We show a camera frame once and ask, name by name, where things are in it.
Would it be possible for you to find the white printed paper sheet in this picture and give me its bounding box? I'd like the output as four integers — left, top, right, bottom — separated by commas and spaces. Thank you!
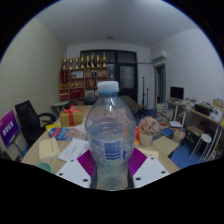
57, 138, 90, 163

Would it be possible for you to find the white round stool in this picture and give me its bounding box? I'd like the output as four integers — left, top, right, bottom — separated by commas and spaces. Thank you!
189, 133, 213, 158

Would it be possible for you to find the small round white table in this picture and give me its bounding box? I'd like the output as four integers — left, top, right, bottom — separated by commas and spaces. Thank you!
50, 100, 70, 116

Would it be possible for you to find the potted pink flower bouquet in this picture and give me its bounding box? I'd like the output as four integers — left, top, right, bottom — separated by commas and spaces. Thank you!
138, 116, 162, 147

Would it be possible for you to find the black office chair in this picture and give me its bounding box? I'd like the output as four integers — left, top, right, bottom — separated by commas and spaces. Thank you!
14, 100, 58, 144

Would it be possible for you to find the clear plastic water bottle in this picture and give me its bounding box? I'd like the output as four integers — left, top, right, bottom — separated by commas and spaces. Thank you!
84, 80, 137, 191

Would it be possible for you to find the grey upholstered armchair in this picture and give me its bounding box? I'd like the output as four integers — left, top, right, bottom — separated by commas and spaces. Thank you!
119, 95, 141, 116

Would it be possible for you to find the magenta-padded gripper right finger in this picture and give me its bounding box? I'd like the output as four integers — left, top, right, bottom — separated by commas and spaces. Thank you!
128, 147, 171, 189

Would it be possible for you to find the colourful blue book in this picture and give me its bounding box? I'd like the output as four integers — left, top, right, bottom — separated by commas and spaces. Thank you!
48, 126, 73, 141

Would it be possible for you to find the white wall air conditioner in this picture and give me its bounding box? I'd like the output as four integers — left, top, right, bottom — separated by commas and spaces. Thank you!
151, 50, 168, 63

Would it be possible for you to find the black tripod stand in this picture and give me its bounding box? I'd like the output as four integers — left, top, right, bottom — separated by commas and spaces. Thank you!
141, 76, 150, 108

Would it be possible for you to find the purple sign board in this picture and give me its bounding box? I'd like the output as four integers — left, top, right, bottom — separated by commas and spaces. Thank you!
0, 110, 21, 149

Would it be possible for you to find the wooden side desk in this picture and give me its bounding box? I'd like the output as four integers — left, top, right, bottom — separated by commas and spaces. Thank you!
181, 104, 224, 158

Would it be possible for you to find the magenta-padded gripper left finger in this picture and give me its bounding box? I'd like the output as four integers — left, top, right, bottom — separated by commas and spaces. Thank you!
55, 148, 98, 189

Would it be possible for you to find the dark glass door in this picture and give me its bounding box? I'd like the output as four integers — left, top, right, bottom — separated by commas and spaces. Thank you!
79, 49, 138, 103

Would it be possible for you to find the wooden shelf unit with trophies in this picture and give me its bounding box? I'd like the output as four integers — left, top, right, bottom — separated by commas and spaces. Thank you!
58, 52, 109, 102

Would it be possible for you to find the black computer monitor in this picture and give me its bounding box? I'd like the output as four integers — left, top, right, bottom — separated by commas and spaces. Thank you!
169, 86, 185, 101

